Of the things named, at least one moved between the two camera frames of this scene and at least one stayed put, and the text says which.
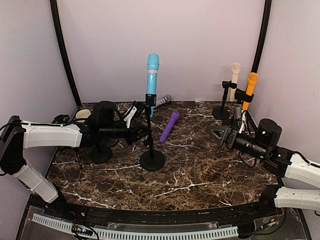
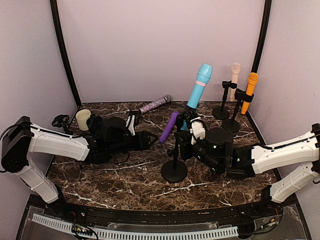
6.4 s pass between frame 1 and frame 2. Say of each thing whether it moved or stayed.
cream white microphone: stayed
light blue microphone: moved
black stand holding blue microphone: moved
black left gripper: moved
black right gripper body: moved
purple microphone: stayed
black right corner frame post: stayed
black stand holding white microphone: stayed
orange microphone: stayed
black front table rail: stayed
